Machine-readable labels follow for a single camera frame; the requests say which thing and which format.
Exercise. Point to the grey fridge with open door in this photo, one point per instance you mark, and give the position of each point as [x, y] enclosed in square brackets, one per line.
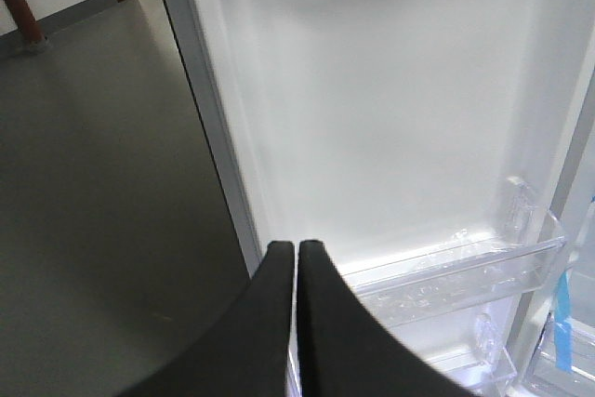
[381, 127]

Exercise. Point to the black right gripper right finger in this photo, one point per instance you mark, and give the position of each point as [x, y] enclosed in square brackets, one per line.
[343, 350]

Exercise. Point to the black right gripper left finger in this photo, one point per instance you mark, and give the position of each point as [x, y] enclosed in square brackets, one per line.
[245, 352]

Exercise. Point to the red pipe post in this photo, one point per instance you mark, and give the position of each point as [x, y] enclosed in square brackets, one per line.
[33, 38]

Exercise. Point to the clear middle door bin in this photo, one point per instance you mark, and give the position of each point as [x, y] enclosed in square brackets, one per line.
[513, 253]

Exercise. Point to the clear crisper drawer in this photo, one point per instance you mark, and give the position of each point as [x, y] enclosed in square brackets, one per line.
[563, 361]

